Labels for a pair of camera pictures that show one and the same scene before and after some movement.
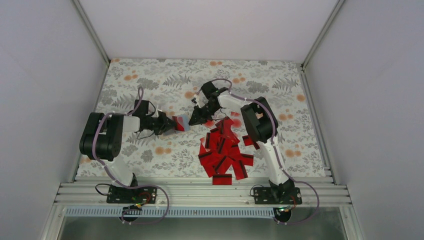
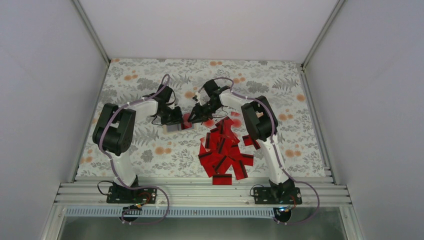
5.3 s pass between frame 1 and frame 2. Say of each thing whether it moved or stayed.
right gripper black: stayed
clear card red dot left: stayed
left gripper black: moved
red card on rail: stayed
